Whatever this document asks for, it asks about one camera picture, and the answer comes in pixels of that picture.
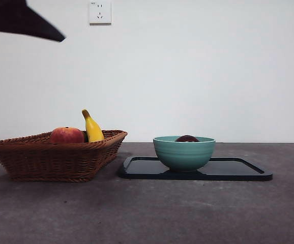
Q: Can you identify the dark red plum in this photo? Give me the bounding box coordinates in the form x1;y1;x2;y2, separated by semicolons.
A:
174;135;200;142

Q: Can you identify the teal ribbed bowl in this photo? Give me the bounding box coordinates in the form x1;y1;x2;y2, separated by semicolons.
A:
153;136;216;173

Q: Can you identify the red orange peach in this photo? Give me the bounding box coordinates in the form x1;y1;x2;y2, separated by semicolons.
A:
50;126;85;144

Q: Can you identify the yellow banana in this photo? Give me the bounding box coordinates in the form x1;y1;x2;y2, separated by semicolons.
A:
81;109;105;143

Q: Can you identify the brown wicker basket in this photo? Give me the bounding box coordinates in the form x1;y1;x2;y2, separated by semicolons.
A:
0;130;129;182

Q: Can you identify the black rectangular tray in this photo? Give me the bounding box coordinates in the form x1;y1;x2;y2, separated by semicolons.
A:
118;156;274;181

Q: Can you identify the white wall socket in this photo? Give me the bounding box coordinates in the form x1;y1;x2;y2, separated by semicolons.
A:
90;0;112;25

